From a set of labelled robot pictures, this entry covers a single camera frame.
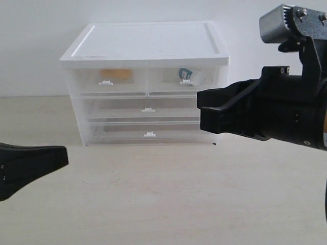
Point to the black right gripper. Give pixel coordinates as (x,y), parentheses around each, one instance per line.
(278,106)

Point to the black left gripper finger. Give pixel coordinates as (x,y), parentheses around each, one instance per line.
(20,162)
(12,182)

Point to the white pill bottle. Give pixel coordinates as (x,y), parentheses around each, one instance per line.
(192,77)

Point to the yellow wedge block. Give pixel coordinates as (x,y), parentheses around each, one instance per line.
(116,73)

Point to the middle wide clear drawer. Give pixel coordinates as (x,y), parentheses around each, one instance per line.
(141,107)

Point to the wide clear drawer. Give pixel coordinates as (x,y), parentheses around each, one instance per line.
(147,132)
(141,107)

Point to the bottom wide clear drawer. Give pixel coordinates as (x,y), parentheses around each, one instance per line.
(147,132)

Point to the white plastic drawer cabinet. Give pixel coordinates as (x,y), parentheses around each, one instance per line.
(142,45)

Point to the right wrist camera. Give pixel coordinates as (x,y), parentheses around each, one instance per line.
(298,29)

